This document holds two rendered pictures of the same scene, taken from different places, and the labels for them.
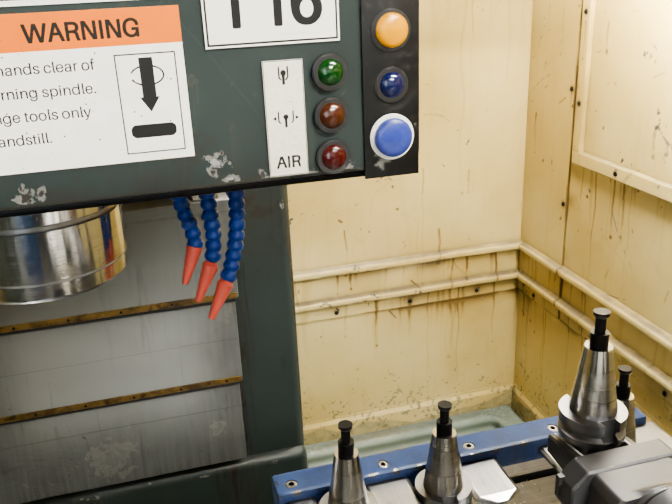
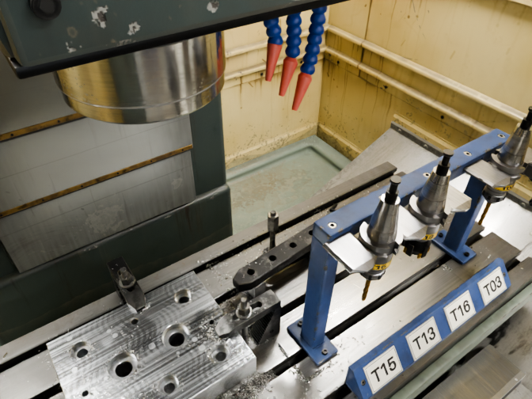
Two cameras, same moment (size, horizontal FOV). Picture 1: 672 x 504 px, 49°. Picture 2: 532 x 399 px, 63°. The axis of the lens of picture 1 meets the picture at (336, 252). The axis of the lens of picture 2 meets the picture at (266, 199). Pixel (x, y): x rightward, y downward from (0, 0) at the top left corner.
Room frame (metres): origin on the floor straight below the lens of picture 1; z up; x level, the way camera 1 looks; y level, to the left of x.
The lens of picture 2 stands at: (0.28, 0.32, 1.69)
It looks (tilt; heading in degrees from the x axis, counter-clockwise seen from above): 42 degrees down; 340
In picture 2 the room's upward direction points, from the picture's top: 1 degrees clockwise
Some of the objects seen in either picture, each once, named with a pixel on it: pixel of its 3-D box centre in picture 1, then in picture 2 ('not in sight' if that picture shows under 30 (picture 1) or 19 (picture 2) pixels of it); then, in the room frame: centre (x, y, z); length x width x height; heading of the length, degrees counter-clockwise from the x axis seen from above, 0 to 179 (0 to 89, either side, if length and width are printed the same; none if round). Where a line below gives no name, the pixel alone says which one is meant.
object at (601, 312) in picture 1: (600, 328); not in sight; (0.61, -0.24, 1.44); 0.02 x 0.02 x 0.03
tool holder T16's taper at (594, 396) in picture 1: (595, 377); not in sight; (0.61, -0.24, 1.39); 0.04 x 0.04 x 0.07
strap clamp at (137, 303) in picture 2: not in sight; (129, 290); (0.86, 0.39, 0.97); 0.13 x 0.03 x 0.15; 15
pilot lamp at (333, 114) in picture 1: (331, 115); not in sight; (0.56, 0.00, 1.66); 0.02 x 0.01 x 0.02; 105
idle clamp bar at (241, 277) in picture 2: not in sight; (282, 260); (0.87, 0.06, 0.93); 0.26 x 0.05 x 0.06; 110
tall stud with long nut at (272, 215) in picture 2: not in sight; (272, 232); (0.93, 0.06, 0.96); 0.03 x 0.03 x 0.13
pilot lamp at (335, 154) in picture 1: (333, 156); not in sight; (0.56, 0.00, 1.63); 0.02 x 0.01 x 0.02; 105
